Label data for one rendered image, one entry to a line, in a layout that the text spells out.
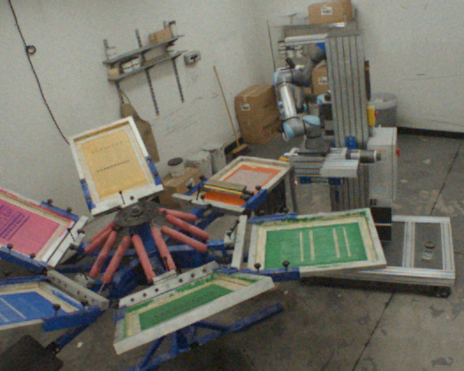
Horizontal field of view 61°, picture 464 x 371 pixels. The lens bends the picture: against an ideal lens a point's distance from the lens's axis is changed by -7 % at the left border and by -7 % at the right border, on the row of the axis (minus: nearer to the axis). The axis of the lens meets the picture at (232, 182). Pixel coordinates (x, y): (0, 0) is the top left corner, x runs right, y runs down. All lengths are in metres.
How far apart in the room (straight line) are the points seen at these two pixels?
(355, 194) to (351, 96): 0.82
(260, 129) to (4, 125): 3.74
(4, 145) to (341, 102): 3.06
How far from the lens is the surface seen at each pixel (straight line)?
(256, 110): 6.38
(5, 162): 4.36
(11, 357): 2.65
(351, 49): 3.05
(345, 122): 3.21
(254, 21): 7.09
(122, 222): 2.63
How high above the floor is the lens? 2.54
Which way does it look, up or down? 27 degrees down
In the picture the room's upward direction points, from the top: 12 degrees counter-clockwise
